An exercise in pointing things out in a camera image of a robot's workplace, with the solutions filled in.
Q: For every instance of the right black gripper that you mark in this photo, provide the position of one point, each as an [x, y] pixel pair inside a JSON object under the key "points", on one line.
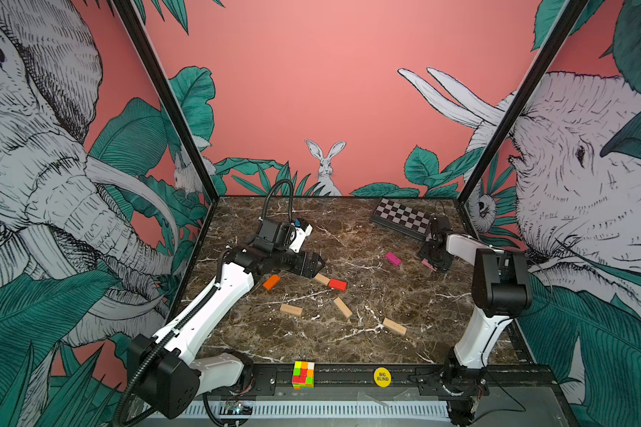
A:
{"points": [[442, 265]]}

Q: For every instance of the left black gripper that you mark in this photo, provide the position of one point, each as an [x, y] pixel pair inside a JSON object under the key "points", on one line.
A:
{"points": [[312, 269]]}

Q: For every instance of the natural wood block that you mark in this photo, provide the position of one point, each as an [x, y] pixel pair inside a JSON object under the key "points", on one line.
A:
{"points": [[322, 279], [292, 310], [394, 326], [347, 313]]}

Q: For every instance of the orange block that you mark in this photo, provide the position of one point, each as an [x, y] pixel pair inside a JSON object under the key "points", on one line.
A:
{"points": [[271, 282]]}

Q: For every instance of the magenta block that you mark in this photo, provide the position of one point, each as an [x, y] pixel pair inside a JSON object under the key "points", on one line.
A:
{"points": [[394, 259]]}

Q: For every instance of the light pink block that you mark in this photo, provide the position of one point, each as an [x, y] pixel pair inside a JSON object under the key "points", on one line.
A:
{"points": [[429, 265]]}

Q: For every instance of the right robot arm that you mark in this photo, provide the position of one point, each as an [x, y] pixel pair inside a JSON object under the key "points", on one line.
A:
{"points": [[501, 291]]}

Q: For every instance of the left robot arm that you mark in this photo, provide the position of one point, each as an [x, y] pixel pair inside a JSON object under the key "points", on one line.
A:
{"points": [[165, 372]]}

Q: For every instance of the folded checkered chess board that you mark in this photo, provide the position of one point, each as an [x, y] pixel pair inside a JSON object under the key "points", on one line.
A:
{"points": [[403, 219]]}

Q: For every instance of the colourful puzzle cube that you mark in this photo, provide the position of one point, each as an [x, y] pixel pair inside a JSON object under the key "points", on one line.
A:
{"points": [[303, 375]]}

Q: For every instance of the yellow big blind chip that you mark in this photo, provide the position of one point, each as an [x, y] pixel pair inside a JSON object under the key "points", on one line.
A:
{"points": [[382, 377]]}

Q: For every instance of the white perforated strip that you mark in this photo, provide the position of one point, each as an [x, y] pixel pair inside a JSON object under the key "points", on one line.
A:
{"points": [[347, 409]]}

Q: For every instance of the small circuit board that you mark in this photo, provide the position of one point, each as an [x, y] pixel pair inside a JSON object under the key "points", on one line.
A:
{"points": [[237, 408]]}

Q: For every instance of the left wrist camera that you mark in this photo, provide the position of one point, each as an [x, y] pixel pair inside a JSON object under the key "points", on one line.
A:
{"points": [[281, 236]]}

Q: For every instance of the black front rail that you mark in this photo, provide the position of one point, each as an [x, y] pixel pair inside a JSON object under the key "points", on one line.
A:
{"points": [[430, 380]]}

